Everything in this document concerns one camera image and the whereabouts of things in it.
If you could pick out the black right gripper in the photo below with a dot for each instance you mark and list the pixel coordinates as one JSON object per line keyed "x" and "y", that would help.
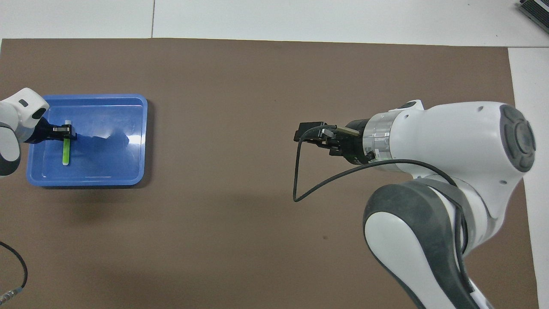
{"x": 354, "y": 148}

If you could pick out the brown table mat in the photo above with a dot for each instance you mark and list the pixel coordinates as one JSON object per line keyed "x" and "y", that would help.
{"x": 214, "y": 86}

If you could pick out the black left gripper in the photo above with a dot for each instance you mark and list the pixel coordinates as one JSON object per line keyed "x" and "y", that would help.
{"x": 43, "y": 133}

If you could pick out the blue plastic tray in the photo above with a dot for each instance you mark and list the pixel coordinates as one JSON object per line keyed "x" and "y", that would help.
{"x": 107, "y": 171}

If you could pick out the grey ribbed device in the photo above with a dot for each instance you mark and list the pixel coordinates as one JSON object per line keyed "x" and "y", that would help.
{"x": 536, "y": 10}

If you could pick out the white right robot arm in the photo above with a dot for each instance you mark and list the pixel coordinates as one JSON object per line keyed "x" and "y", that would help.
{"x": 450, "y": 137}

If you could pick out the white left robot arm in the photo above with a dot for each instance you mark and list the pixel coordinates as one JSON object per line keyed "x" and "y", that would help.
{"x": 17, "y": 111}

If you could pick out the green pen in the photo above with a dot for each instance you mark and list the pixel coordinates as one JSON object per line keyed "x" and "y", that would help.
{"x": 66, "y": 152}

